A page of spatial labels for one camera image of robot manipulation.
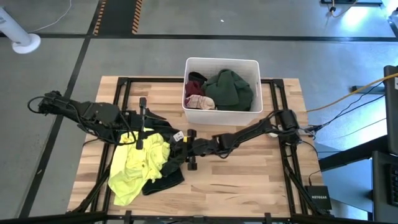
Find black desk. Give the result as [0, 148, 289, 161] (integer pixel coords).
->
[318, 64, 398, 223]

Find neon yellow garment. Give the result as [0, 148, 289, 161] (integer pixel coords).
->
[108, 128, 171, 207]

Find white plastic laundry basket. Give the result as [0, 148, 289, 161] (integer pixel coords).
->
[182, 57, 264, 126]

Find dark blue denim jeans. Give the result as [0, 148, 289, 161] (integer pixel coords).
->
[141, 107, 188, 197]

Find thin white cable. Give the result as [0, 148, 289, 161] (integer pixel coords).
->
[28, 0, 72, 34]

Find black keyboard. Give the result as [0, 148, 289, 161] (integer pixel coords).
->
[388, 164, 398, 208]

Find dark green garment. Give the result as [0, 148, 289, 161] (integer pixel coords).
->
[201, 68, 254, 112]

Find pale pink garment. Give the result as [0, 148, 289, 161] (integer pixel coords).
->
[185, 94, 216, 111]

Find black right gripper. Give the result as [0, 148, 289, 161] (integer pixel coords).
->
[186, 129, 220, 171]

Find black aluminium table frame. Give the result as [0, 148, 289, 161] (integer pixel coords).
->
[67, 76, 330, 224]

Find white pole stand round base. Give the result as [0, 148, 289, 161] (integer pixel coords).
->
[0, 6, 42, 55]

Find maroon garment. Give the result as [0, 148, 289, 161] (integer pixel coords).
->
[185, 80, 206, 99]

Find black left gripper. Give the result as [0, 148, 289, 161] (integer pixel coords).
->
[119, 96, 147, 150]

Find thin black cable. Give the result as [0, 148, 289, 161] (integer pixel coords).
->
[310, 80, 386, 129]
[322, 93, 386, 127]

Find black striped cable ramp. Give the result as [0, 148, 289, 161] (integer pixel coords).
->
[92, 0, 143, 35]

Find yellow cable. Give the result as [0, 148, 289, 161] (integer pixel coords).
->
[306, 72, 398, 113]

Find black Netgear network switch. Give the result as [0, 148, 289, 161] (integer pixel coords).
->
[303, 185, 332, 211]

